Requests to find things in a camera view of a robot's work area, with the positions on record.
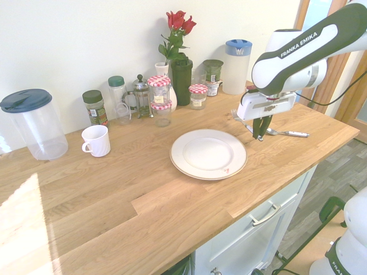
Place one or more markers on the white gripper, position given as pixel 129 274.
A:
pixel 263 106

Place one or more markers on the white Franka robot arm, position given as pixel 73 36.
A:
pixel 298 54

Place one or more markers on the white plate with gold rim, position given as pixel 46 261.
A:
pixel 209 154

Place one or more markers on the white pitcher with blue lid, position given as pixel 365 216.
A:
pixel 235 71

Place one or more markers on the white printed yogurt pot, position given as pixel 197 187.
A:
pixel 214 88

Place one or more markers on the small jar red gingham lid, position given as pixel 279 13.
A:
pixel 198 97

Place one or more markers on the clear glass tumbler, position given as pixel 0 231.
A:
pixel 198 76

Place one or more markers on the dark green tall bottle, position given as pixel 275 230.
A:
pixel 182 83

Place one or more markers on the white ceramic vase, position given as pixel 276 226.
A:
pixel 172 94

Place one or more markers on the glass jar red gingham lid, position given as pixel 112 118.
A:
pixel 162 114
pixel 159 88

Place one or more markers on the glass french press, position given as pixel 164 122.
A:
pixel 141 97

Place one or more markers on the red roses with green leaves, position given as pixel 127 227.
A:
pixel 176 34

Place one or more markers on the clear bottle with green lid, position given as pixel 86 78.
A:
pixel 119 97

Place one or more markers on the silver cabinet knob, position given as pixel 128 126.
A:
pixel 214 270

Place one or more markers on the white ceramic mug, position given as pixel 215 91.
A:
pixel 97 141

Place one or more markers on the spice jar with dark lid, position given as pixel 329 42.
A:
pixel 96 110

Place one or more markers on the clear pitcher with navy lid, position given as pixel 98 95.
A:
pixel 37 129

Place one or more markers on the wooden door frame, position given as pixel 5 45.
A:
pixel 347 91

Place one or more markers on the green metal frame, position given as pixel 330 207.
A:
pixel 329 204

